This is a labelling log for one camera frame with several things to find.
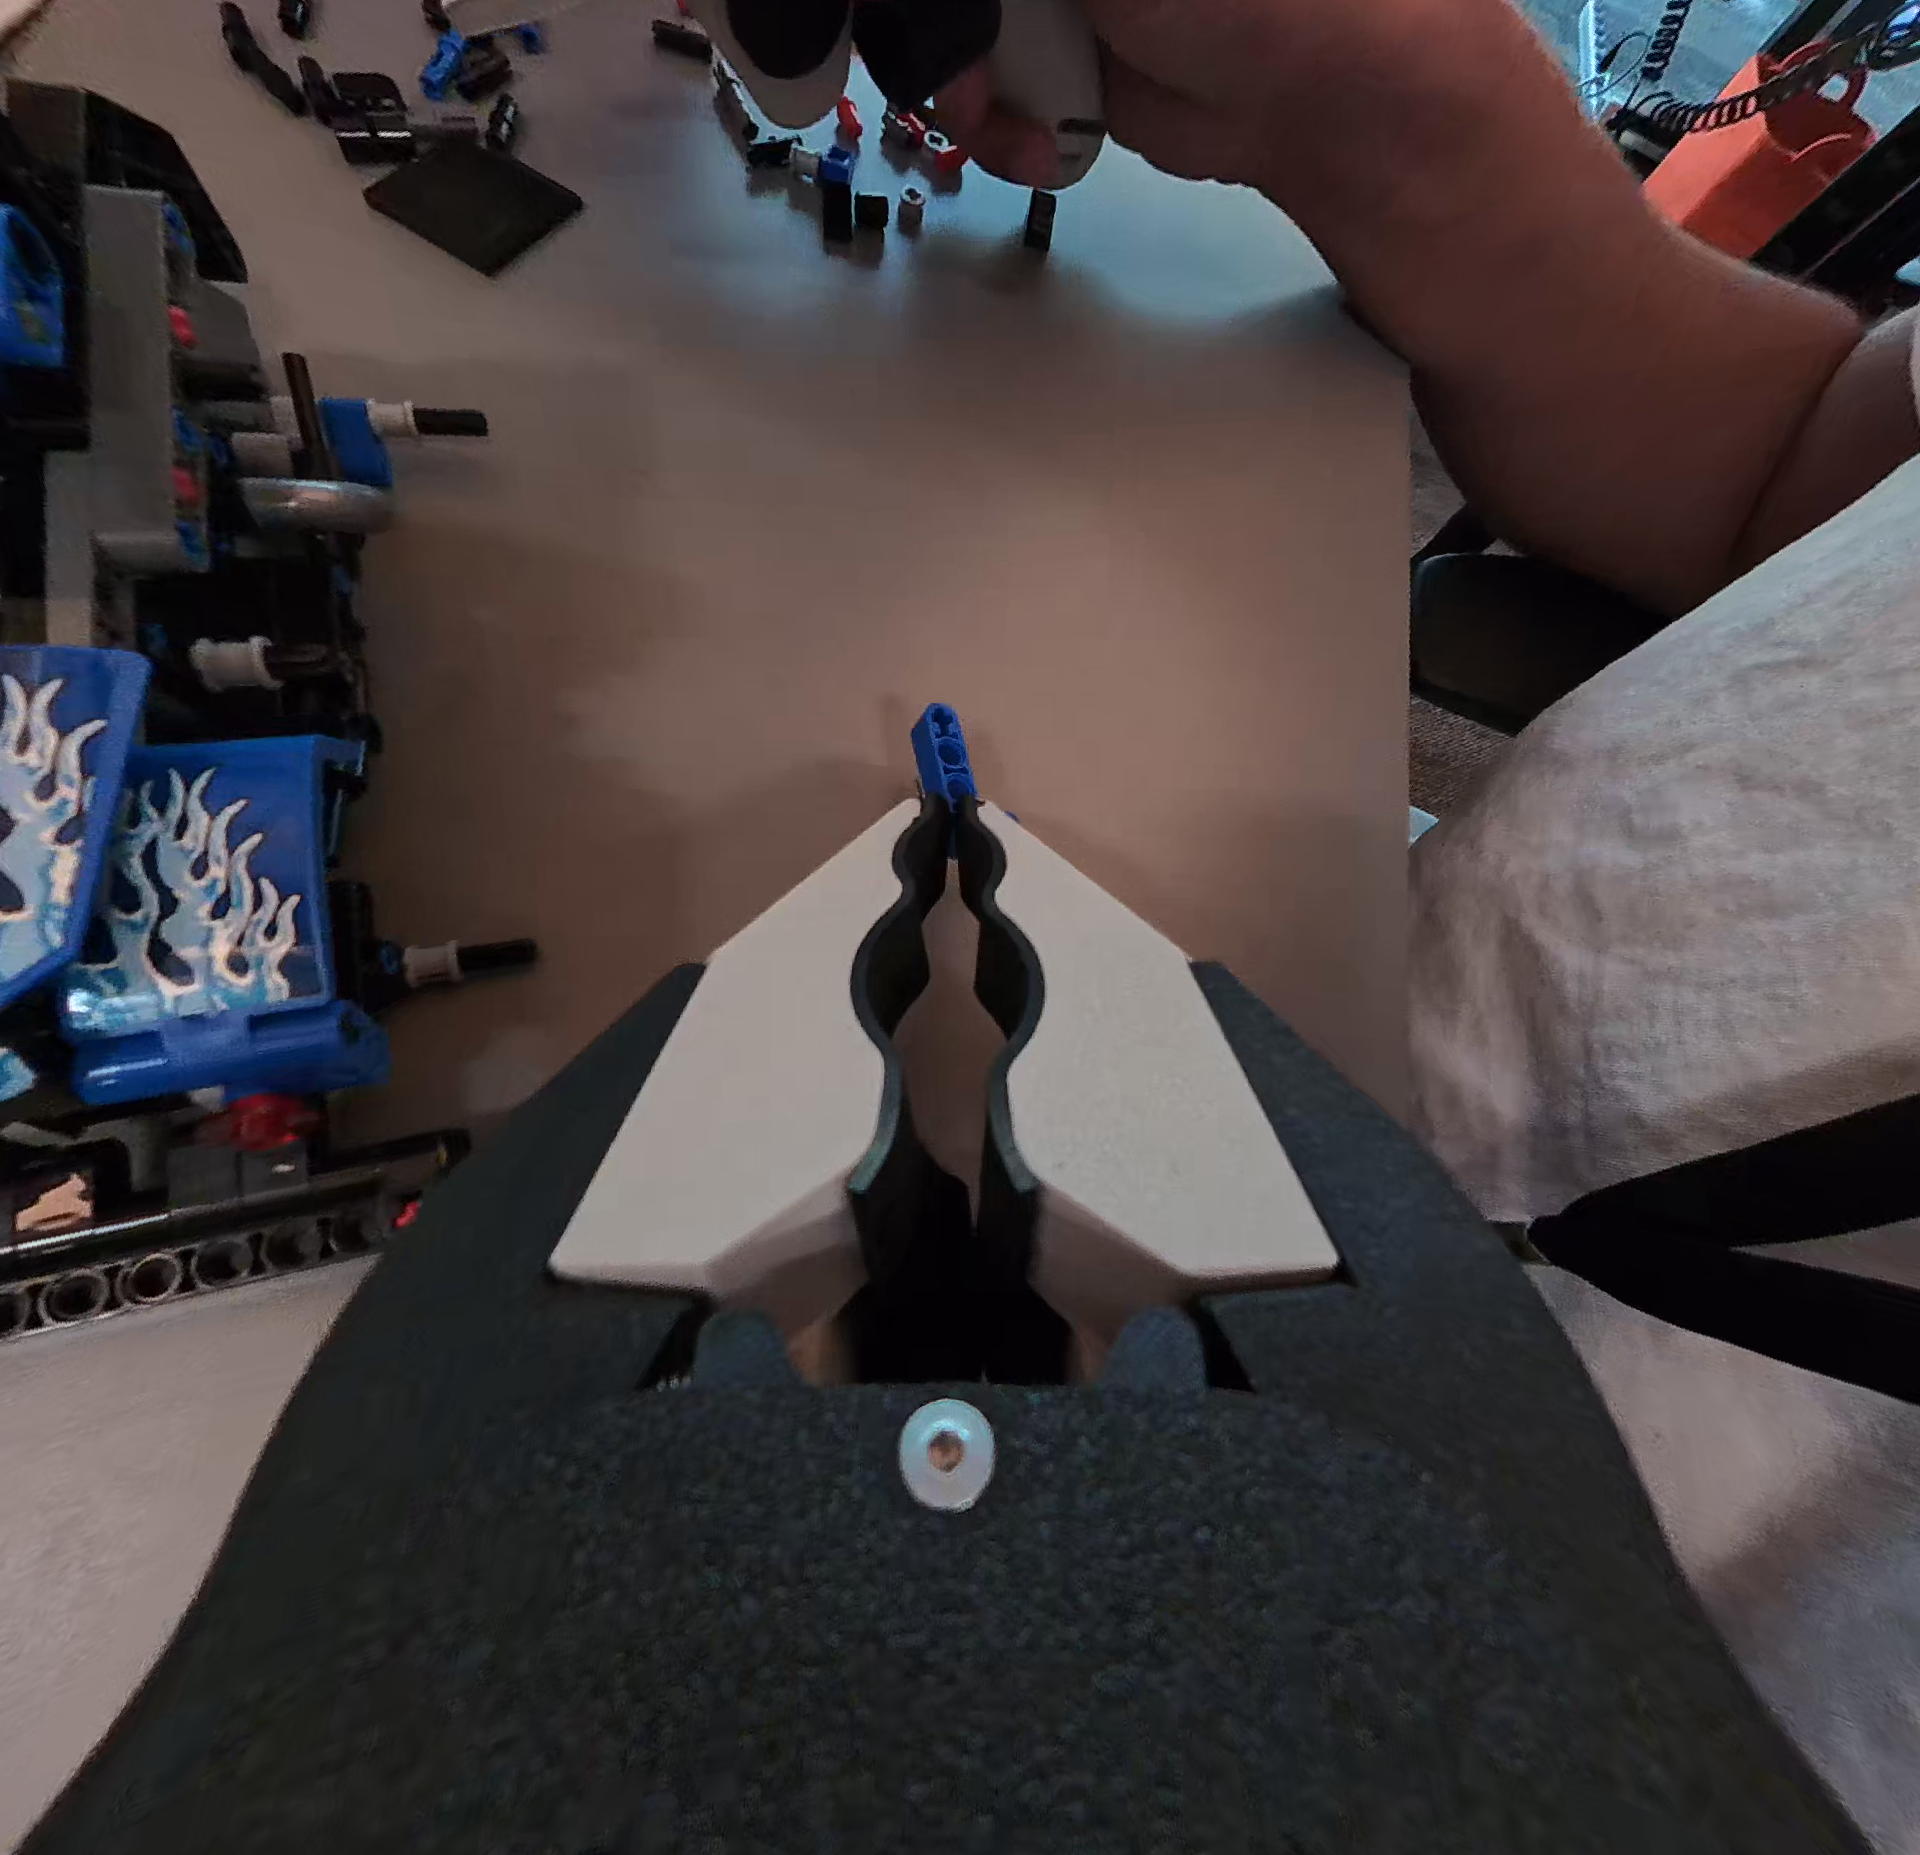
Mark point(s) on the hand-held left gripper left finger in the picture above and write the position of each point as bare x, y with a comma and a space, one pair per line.
705, 1121

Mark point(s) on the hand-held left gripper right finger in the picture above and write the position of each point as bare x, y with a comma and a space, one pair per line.
1170, 1121

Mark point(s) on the orange box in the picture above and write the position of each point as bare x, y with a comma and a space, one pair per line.
1740, 168

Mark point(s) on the person's right hand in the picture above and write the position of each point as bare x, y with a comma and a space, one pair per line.
1244, 56

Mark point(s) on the blue black lego vehicle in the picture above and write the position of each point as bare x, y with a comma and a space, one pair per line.
136, 310

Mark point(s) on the pile of lego pieces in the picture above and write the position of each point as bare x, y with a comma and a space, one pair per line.
368, 116

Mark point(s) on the blue angled lego beam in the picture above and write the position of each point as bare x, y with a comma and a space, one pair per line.
942, 753

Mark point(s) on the dark metal frame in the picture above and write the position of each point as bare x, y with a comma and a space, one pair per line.
1845, 198

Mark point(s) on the black flat lego panel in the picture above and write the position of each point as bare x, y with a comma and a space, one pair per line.
473, 206

